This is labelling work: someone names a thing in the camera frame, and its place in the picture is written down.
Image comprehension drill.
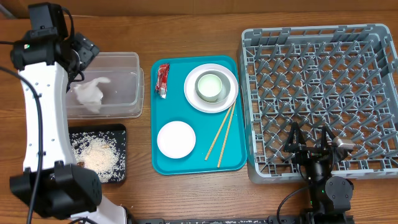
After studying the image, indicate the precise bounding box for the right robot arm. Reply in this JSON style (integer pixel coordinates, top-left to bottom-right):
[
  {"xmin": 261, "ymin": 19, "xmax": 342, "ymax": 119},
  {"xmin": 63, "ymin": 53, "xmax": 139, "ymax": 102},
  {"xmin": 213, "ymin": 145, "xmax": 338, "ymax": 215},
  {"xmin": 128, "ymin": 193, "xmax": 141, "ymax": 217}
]
[{"xmin": 276, "ymin": 122, "xmax": 354, "ymax": 223}]

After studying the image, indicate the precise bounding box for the large white plate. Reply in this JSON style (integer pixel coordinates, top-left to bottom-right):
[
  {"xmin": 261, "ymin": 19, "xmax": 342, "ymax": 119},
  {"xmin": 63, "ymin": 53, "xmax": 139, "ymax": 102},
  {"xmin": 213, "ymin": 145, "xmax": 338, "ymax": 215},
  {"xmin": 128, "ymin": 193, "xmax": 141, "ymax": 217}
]
[{"xmin": 184, "ymin": 63, "xmax": 239, "ymax": 113}]

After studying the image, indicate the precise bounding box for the black plastic tray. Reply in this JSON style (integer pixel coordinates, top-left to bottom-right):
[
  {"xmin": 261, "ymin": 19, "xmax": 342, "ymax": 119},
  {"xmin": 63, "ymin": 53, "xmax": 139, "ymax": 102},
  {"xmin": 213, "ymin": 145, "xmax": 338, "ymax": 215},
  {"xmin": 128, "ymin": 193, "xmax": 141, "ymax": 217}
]
[{"xmin": 67, "ymin": 123, "xmax": 127, "ymax": 184}]

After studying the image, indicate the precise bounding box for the grey dishwasher rack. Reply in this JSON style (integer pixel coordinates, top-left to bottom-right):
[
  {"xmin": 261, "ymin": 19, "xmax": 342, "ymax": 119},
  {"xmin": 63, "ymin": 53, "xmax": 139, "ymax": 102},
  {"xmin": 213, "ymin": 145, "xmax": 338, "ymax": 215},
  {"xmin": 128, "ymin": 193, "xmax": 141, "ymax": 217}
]
[{"xmin": 238, "ymin": 24, "xmax": 397, "ymax": 184}]

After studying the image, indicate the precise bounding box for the white napkin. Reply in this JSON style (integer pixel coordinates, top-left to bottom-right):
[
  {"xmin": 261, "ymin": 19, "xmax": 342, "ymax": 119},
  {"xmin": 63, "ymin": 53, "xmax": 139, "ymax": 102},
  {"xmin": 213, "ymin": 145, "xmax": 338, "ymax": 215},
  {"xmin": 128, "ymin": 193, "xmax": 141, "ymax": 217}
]
[{"xmin": 73, "ymin": 77, "xmax": 111, "ymax": 113}]

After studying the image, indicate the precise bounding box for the brown food piece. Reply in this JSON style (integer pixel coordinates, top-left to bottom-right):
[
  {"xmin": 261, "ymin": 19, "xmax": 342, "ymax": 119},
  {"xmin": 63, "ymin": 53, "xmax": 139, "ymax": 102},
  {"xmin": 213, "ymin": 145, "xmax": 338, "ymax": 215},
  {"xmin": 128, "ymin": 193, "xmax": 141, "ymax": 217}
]
[{"xmin": 77, "ymin": 161, "xmax": 85, "ymax": 168}]

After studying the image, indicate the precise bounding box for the red snack wrapper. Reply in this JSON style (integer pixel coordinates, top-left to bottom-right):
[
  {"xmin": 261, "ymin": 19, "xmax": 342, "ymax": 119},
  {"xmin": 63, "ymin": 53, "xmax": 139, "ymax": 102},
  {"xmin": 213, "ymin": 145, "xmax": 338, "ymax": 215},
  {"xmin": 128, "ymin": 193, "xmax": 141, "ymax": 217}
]
[{"xmin": 155, "ymin": 63, "xmax": 170, "ymax": 99}]

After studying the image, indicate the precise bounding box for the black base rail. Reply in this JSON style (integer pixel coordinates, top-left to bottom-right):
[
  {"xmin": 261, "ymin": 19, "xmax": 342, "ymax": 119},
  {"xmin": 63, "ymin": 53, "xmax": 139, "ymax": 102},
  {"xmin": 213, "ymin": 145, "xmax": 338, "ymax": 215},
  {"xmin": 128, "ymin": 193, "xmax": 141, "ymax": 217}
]
[{"xmin": 133, "ymin": 215, "xmax": 355, "ymax": 224}]

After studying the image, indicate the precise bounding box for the left wooden chopstick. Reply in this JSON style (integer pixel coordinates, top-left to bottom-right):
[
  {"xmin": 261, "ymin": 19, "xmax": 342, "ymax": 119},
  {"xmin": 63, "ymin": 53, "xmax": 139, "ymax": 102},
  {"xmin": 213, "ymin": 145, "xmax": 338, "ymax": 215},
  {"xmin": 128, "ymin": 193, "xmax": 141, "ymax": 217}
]
[{"xmin": 205, "ymin": 106, "xmax": 232, "ymax": 161}]

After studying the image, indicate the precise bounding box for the small white plate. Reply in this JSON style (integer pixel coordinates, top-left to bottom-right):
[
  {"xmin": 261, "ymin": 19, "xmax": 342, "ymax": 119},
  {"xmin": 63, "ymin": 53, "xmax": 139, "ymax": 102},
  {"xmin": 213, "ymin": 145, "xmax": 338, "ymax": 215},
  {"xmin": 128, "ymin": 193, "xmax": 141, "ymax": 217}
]
[{"xmin": 157, "ymin": 121, "xmax": 196, "ymax": 159}]

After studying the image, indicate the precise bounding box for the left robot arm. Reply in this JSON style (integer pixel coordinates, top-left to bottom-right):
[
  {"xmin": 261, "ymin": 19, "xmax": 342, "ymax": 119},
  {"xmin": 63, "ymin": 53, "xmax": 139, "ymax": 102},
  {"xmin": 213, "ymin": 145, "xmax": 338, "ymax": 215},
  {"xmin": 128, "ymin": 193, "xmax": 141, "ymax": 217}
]
[{"xmin": 9, "ymin": 2, "xmax": 134, "ymax": 223}]

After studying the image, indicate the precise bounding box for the pale green cup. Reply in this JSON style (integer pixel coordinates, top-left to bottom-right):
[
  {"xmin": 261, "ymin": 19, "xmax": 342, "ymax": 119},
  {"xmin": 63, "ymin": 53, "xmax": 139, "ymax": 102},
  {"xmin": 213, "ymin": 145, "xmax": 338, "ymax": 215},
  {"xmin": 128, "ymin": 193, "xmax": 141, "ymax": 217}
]
[{"xmin": 197, "ymin": 74, "xmax": 222, "ymax": 103}]

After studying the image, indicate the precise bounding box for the grey bowl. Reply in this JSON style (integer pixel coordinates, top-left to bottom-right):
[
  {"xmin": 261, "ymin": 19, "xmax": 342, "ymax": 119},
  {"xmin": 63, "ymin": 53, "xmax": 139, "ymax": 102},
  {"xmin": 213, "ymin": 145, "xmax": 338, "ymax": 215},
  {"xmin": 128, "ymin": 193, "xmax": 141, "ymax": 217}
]
[{"xmin": 195, "ymin": 70, "xmax": 230, "ymax": 103}]

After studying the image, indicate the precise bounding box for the clear plastic storage bin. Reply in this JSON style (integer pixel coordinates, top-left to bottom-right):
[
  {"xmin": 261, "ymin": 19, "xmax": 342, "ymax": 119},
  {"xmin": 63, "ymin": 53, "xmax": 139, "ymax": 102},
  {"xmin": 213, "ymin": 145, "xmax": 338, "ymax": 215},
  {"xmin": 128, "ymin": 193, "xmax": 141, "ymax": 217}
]
[{"xmin": 66, "ymin": 52, "xmax": 144, "ymax": 119}]

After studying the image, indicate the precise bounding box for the teal serving tray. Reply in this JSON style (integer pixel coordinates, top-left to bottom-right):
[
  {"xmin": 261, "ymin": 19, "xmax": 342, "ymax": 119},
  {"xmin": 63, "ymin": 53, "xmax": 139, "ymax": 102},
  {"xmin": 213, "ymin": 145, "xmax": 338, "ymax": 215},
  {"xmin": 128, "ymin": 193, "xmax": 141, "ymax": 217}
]
[{"xmin": 150, "ymin": 55, "xmax": 248, "ymax": 175}]

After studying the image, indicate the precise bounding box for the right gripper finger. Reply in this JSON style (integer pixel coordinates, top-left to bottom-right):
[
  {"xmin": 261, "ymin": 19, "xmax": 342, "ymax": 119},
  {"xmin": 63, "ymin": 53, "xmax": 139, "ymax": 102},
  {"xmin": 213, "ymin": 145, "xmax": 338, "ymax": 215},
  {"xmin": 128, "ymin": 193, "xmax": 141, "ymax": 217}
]
[
  {"xmin": 321, "ymin": 126, "xmax": 335, "ymax": 147},
  {"xmin": 285, "ymin": 122, "xmax": 306, "ymax": 147}
]

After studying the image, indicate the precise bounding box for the pile of white rice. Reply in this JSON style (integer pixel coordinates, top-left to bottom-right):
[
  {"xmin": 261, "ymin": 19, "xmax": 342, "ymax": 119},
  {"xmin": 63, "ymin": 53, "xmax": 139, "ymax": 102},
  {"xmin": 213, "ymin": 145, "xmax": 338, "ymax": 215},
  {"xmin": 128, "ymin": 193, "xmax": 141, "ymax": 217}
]
[{"xmin": 70, "ymin": 131, "xmax": 126, "ymax": 183}]

